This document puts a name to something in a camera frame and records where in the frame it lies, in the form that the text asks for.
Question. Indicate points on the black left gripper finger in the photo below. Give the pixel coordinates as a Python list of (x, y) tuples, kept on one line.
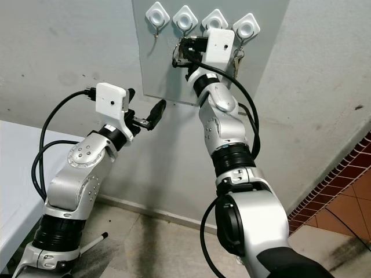
[(155, 110), (159, 116)]

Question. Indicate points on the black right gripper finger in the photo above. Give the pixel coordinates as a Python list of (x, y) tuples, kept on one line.
[(189, 60), (186, 44)]

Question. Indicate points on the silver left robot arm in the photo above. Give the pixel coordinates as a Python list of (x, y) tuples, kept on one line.
[(75, 179)]

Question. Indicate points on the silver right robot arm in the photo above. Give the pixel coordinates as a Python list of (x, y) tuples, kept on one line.
[(255, 220)]

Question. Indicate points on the grey hook board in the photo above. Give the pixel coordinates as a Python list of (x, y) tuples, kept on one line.
[(151, 63)]

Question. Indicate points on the hanging metal keys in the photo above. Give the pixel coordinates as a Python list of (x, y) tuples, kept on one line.
[(238, 61)]

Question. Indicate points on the white square wall hook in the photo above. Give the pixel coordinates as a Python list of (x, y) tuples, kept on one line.
[(185, 20), (215, 19), (246, 26), (157, 14)]

